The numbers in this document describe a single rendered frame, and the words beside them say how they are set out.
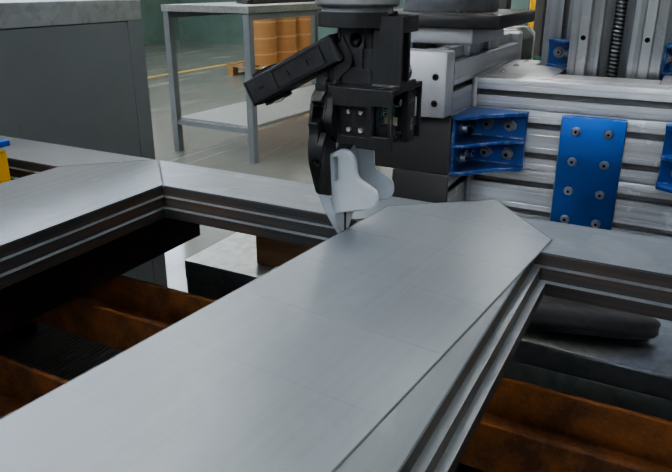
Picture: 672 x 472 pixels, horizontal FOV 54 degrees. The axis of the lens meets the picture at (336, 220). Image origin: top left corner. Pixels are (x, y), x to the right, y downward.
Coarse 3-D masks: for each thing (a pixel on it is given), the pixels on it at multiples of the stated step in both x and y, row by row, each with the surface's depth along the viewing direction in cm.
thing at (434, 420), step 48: (144, 192) 77; (192, 192) 77; (48, 240) 65; (96, 240) 69; (288, 240) 71; (0, 288) 60; (528, 288) 55; (576, 288) 58; (624, 288) 56; (480, 336) 45; (432, 384) 40; (480, 384) 44; (384, 432) 36; (432, 432) 37
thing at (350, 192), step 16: (336, 160) 61; (352, 160) 60; (336, 176) 61; (352, 176) 60; (336, 192) 62; (352, 192) 61; (368, 192) 60; (336, 208) 62; (352, 208) 62; (368, 208) 61; (336, 224) 63
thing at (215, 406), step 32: (128, 352) 43; (160, 352) 43; (192, 352) 43; (64, 384) 40; (96, 384) 40; (128, 384) 40; (160, 384) 40; (192, 384) 40; (224, 384) 40; (256, 384) 40; (288, 384) 40; (128, 416) 37; (160, 416) 37; (192, 416) 37; (224, 416) 37; (256, 416) 37; (288, 416) 37; (320, 416) 37; (352, 416) 37; (192, 448) 34; (224, 448) 34; (256, 448) 34; (288, 448) 34; (320, 448) 34; (352, 448) 34
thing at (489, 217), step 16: (400, 208) 71; (416, 208) 71; (432, 208) 71; (448, 208) 71; (464, 208) 71; (480, 208) 71; (480, 224) 66; (496, 224) 66; (512, 224) 66; (528, 224) 66
